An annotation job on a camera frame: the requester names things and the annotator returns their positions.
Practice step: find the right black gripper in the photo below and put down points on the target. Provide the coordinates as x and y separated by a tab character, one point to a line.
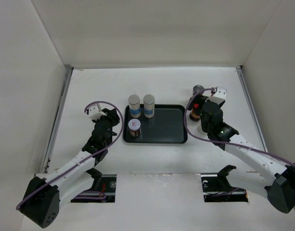
196	99

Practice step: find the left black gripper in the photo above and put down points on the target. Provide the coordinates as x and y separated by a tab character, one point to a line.
111	116

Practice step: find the red lid chili jar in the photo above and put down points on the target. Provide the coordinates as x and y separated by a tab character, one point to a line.
194	114

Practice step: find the small dark spice jar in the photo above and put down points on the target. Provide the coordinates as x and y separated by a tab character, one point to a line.
134	126

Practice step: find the blue label sago bottle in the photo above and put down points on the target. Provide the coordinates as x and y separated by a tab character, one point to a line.
149	105
134	106

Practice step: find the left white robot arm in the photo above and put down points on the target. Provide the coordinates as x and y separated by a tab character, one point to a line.
45	196

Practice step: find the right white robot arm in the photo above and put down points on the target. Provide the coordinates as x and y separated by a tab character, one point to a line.
276	176

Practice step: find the grey lid seasoning jar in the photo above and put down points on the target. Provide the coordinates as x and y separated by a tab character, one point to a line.
198	90

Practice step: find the black cap white bottle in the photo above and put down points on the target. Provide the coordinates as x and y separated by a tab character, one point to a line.
200	130

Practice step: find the black rectangular tray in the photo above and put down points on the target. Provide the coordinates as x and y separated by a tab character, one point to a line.
165	127

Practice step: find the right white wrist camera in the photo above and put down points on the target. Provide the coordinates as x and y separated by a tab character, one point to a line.
218	93

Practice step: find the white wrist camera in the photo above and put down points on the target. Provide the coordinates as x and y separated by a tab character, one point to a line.
218	93
94	112

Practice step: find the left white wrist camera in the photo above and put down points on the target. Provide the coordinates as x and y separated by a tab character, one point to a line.
94	112

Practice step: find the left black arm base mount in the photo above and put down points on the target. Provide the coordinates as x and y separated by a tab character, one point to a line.
103	190

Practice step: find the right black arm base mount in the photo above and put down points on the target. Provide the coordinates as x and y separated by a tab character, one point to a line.
216	188

